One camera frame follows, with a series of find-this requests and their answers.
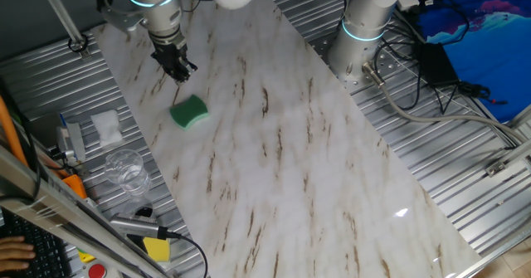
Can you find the black keyboard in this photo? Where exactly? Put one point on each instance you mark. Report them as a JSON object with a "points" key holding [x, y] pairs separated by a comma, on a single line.
{"points": [[50, 253]]}

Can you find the silver depth camera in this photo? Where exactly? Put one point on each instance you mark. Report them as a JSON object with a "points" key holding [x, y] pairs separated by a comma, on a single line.
{"points": [[132, 225]]}

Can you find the marble pattern board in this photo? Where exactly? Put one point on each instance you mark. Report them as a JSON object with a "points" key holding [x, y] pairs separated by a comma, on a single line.
{"points": [[290, 166]]}

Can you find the aluminium rail bracket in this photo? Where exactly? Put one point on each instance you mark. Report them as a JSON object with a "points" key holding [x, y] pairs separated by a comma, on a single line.
{"points": [[495, 168]]}

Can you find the red round button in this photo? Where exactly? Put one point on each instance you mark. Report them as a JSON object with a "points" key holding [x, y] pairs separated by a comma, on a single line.
{"points": [[97, 271]]}

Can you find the yellow box with green button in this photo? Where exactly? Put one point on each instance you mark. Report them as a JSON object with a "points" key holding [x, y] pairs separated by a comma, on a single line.
{"points": [[85, 256]]}

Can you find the aluminium pole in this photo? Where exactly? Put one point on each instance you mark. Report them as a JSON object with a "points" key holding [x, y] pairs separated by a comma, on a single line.
{"points": [[58, 9]]}

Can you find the clear glass beaker with water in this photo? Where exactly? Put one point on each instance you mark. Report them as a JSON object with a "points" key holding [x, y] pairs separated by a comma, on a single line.
{"points": [[126, 172]]}

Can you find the orange button box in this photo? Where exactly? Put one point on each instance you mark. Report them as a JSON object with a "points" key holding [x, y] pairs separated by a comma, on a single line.
{"points": [[75, 186]]}

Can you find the perforated aluminium base plate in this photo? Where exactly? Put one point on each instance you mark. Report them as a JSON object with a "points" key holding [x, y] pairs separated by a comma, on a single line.
{"points": [[386, 68]]}

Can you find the wrist camera on silver bracket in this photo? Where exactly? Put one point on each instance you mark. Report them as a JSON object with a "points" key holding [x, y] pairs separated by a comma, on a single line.
{"points": [[120, 18]]}

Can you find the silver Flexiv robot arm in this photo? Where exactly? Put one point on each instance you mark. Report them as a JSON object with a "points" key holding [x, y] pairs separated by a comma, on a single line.
{"points": [[153, 16]]}

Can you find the black power adapter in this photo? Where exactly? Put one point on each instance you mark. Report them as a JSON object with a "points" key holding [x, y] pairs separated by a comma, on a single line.
{"points": [[437, 64]]}

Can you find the blue printed mat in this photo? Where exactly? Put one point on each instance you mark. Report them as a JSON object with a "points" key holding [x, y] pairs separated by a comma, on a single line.
{"points": [[493, 50]]}

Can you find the aluminium frame beam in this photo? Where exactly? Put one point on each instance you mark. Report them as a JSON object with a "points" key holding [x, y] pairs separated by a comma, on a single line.
{"points": [[41, 199]]}

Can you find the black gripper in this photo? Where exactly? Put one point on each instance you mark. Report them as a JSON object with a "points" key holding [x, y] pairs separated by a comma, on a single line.
{"points": [[170, 52]]}

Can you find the person's hand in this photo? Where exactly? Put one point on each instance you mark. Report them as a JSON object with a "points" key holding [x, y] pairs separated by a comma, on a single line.
{"points": [[14, 254]]}

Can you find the yellow sponge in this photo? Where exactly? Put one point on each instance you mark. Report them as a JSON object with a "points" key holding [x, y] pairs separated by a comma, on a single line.
{"points": [[157, 249]]}

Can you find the white crumpled cloth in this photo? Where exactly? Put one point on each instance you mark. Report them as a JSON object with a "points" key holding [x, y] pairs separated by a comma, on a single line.
{"points": [[106, 128]]}

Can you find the small clear glass cup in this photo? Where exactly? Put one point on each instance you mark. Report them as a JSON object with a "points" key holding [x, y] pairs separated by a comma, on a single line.
{"points": [[130, 205]]}

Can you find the green scouring sponge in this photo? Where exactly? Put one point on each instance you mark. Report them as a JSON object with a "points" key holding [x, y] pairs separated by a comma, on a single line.
{"points": [[188, 112]]}

